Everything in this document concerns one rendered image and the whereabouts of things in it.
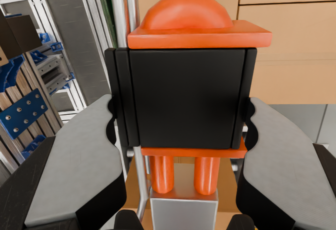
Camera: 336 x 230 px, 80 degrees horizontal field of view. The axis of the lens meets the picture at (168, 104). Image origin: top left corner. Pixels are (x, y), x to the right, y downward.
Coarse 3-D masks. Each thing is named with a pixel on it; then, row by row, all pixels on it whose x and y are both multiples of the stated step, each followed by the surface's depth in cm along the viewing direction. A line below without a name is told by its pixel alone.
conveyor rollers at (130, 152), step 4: (128, 148) 110; (132, 148) 109; (128, 152) 108; (132, 152) 108; (128, 156) 108; (132, 156) 108; (232, 164) 108; (236, 164) 108; (232, 168) 108; (236, 168) 108
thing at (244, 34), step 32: (160, 32) 11; (192, 32) 10; (224, 32) 10; (256, 32) 10; (160, 64) 11; (192, 64) 11; (224, 64) 11; (160, 96) 12; (192, 96) 12; (224, 96) 12; (160, 128) 13; (192, 128) 13; (224, 128) 13
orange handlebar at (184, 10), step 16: (160, 0) 12; (176, 0) 11; (192, 0) 11; (208, 0) 11; (144, 16) 12; (160, 16) 11; (176, 16) 11; (192, 16) 11; (208, 16) 11; (224, 16) 11; (160, 160) 16; (208, 160) 16; (160, 176) 17; (208, 176) 17; (160, 192) 18; (208, 192) 18
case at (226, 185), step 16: (176, 160) 82; (192, 160) 82; (224, 160) 81; (128, 176) 76; (224, 176) 74; (128, 192) 70; (224, 192) 68; (128, 208) 65; (224, 208) 63; (144, 224) 68; (224, 224) 65
